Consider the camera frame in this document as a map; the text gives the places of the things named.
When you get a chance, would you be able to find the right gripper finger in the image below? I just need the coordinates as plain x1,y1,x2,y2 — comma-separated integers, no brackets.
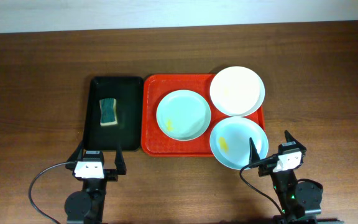
249,138,260,164
284,130,298,144

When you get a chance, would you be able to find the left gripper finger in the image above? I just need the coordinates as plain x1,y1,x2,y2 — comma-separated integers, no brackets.
114,144,127,175
69,141,84,162

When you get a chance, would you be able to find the green and yellow sponge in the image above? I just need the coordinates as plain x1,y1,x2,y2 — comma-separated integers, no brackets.
99,98,117,126

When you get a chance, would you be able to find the pale green plate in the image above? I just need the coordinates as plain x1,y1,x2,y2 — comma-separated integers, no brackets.
156,90,212,141

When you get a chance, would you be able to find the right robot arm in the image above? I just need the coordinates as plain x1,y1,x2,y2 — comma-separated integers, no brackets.
242,131,323,223

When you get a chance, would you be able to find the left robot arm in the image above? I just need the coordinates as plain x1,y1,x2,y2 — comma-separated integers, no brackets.
64,142,127,223

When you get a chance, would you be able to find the black rectangular tray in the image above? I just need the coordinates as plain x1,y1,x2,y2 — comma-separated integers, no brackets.
83,77,144,151

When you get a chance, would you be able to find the red plastic tray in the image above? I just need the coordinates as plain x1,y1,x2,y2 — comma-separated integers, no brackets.
140,73,265,157

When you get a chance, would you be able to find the light blue plate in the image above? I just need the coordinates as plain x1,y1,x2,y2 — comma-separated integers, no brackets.
209,117,269,170

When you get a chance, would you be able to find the white plate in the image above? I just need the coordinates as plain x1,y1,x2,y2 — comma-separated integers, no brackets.
209,66,265,117

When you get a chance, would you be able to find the left black cable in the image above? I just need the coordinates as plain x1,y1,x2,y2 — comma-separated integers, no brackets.
28,161,76,224

